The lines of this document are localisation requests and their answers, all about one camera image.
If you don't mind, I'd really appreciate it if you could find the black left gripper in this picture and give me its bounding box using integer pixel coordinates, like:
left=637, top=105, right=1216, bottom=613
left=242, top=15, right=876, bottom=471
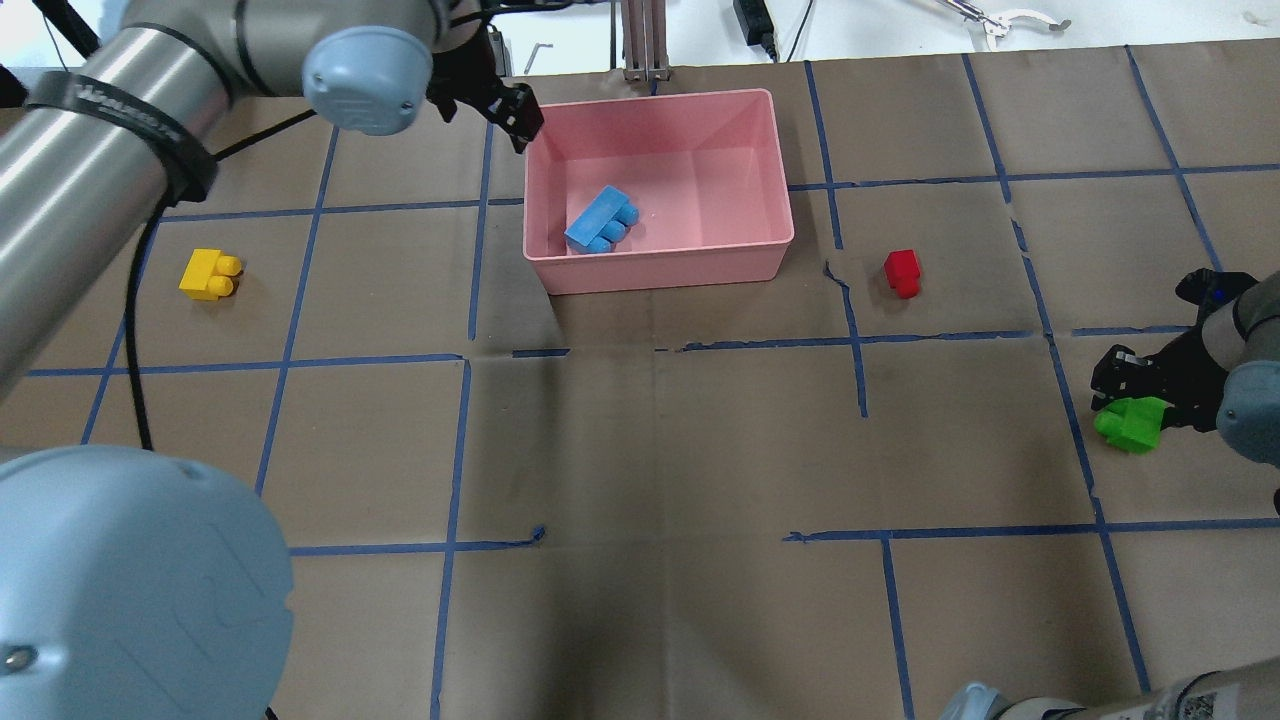
left=426, top=20, right=545, bottom=154

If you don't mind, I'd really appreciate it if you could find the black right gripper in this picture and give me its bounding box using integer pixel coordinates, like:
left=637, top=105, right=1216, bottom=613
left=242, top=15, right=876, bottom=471
left=1091, top=268, right=1260, bottom=427

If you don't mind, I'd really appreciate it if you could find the green toy block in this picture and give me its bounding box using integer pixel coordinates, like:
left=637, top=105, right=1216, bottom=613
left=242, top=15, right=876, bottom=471
left=1093, top=397, right=1169, bottom=455

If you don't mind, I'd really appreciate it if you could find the blue toy block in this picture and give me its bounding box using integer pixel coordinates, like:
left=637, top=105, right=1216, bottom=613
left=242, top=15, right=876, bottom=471
left=564, top=184, right=640, bottom=254

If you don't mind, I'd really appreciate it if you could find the red toy block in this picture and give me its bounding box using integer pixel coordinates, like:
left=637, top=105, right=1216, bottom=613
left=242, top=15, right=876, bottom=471
left=883, top=249, right=922, bottom=300

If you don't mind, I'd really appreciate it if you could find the yellow toy block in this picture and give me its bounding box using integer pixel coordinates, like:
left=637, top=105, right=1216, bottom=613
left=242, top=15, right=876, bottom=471
left=178, top=249, right=244, bottom=301

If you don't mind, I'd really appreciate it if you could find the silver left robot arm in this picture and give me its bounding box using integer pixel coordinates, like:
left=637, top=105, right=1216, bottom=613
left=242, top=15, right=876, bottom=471
left=3, top=1, right=541, bottom=719

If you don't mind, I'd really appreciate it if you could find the pink plastic box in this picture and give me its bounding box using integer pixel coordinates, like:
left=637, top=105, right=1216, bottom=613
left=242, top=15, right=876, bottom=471
left=524, top=88, right=795, bottom=296

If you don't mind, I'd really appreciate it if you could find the black power adapter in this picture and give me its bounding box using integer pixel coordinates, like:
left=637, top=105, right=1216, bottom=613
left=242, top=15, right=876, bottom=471
left=731, top=0, right=774, bottom=47

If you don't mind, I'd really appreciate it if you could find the long reacher grabber tool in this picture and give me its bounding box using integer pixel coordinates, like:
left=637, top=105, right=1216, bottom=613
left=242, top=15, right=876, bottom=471
left=922, top=1, right=1073, bottom=53

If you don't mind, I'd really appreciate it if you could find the aluminium frame post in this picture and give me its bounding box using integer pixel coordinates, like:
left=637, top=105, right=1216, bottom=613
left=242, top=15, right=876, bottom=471
left=620, top=0, right=671, bottom=83

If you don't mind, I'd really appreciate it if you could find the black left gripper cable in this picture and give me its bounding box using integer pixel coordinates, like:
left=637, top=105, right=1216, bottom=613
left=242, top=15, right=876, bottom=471
left=122, top=105, right=321, bottom=451

